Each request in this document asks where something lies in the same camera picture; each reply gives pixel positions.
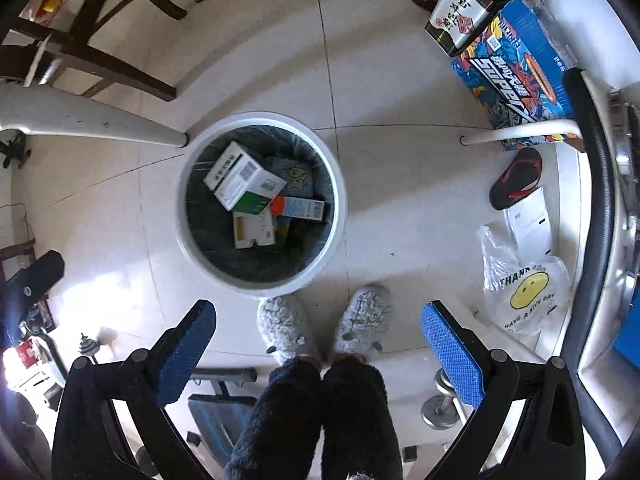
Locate blue comic print carton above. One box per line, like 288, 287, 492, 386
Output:
451, 0, 585, 152

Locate black stand foot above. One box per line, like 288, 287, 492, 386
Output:
0, 132, 27, 168

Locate person's grey slipper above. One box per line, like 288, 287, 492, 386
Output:
332, 284, 394, 357
256, 295, 322, 362

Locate grey blue padded bench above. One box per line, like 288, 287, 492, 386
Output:
187, 367, 259, 463

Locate grey blue printed packet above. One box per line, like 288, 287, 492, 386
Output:
264, 156, 314, 197

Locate white paper envelopes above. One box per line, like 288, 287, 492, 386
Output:
504, 194, 554, 262

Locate person's right grey slipper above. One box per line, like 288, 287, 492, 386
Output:
332, 284, 394, 357

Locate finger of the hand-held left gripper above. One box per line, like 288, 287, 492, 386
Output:
0, 251, 66, 332

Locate black and white carton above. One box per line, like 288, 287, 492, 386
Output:
424, 0, 517, 57

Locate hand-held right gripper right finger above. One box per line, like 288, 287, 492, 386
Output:
421, 300, 587, 480

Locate white smiley plastic bag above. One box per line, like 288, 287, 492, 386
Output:
481, 224, 574, 334

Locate person's dark fleece trousers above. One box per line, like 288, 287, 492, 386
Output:
224, 354, 404, 480

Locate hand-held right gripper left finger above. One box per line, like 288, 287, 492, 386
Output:
52, 300, 217, 480

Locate dark wooden chair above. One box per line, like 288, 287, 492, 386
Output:
0, 0, 189, 103

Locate white trash bin black liner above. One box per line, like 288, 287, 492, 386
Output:
174, 112, 349, 297

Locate black and red flip-flop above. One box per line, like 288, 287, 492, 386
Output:
488, 147, 544, 212

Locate green and white medicine box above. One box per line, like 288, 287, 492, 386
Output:
203, 140, 289, 214

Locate metal dumbbell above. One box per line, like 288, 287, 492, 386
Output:
419, 367, 475, 432

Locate blue flat box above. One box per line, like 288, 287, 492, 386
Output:
614, 329, 640, 372

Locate long white toothpaste box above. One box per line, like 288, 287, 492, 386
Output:
269, 194, 327, 222

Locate person's left grey slipper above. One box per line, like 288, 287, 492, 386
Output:
256, 295, 322, 362

